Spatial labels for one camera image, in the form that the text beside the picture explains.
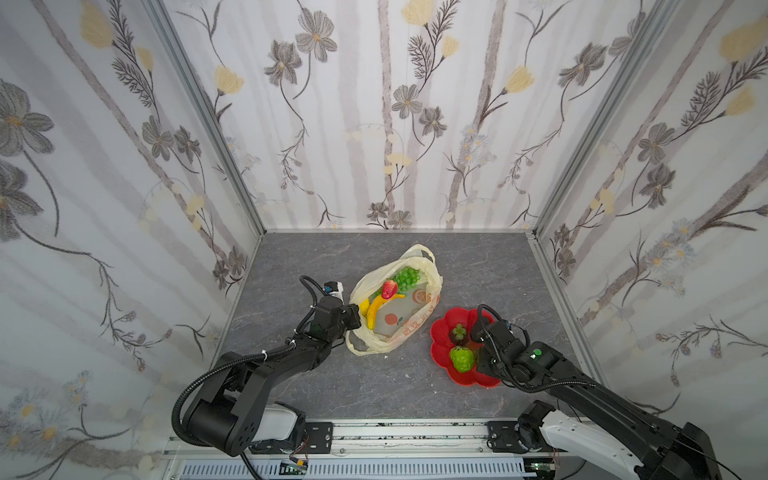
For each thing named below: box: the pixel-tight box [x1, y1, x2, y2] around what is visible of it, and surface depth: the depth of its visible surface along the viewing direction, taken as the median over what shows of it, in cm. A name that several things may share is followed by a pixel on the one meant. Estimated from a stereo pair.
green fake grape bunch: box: [393, 266, 421, 293], surface depth 103 cm
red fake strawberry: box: [382, 276, 398, 300], surface depth 98 cm
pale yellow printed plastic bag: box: [346, 244, 443, 356], surface depth 95 cm
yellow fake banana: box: [367, 294, 406, 330], surface depth 97 cm
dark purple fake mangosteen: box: [450, 323, 468, 347], surface depth 89 cm
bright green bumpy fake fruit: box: [450, 346, 475, 373], surface depth 84 cm
